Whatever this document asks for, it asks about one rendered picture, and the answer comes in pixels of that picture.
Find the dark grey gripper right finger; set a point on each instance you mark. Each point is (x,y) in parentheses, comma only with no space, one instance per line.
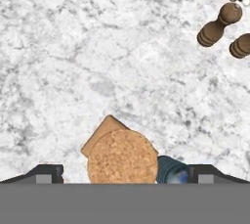
(208,173)

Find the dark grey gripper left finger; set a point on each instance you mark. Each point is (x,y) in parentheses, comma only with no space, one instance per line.
(45,173)

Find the blue ribbed plastic bottle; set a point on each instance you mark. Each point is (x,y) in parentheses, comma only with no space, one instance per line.
(172,170)

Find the cork-stoppered brown bottle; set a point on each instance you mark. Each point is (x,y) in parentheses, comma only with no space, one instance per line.
(122,156)

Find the brown wooden salt shaker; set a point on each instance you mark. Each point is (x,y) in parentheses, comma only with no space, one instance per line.
(241,46)

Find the brown wooden pepper mill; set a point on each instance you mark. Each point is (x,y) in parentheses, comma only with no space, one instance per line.
(218,24)

